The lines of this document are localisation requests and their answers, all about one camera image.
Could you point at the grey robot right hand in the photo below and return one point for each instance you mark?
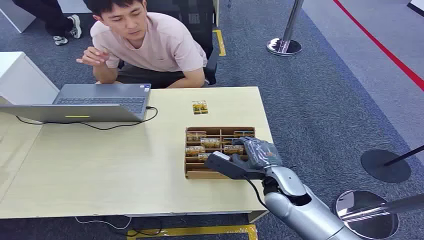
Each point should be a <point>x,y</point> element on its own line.
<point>261,154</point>

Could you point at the person's right hand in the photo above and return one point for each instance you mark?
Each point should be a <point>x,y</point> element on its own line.
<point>92,57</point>

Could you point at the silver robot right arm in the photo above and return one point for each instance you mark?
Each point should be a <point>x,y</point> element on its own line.
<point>308,212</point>

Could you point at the person's right forearm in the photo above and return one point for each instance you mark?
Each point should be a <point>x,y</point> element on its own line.
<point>104,74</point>

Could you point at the person's left forearm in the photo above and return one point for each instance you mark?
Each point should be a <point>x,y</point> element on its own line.
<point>190,81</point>

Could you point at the person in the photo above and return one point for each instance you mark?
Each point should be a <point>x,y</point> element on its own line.
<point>49,16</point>
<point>159,46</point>

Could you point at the cardboard divider card box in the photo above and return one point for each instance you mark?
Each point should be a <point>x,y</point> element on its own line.
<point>198,170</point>

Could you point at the grey laptop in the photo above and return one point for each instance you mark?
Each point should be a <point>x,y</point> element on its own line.
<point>99,99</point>

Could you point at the white table leg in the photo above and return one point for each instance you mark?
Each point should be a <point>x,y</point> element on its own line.
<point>256,217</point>

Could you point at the white cabinet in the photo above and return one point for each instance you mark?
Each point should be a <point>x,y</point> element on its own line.
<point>23,79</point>

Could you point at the white furniture panel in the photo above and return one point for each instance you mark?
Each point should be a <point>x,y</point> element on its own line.
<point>16,16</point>

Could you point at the yellow floor tape corner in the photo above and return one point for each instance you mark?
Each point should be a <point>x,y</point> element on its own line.
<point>198,231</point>

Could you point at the black office chair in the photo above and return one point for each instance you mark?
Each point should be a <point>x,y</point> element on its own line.
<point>198,23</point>

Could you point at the chrome stanchion round base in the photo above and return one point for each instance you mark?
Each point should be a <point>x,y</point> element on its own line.
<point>285,41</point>

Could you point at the chrome stanchion mirror base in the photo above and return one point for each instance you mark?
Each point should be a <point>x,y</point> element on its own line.
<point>364,212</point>

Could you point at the yellow floor tape strip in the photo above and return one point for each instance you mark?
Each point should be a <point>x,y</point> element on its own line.
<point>220,43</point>

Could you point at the black stanchion flat base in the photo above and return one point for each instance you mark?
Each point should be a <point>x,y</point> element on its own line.
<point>381,167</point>

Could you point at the red floor tape line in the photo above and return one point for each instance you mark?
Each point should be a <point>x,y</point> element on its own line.
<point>384,49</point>

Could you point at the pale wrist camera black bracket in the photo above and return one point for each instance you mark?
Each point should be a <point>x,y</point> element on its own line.
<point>228,167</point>

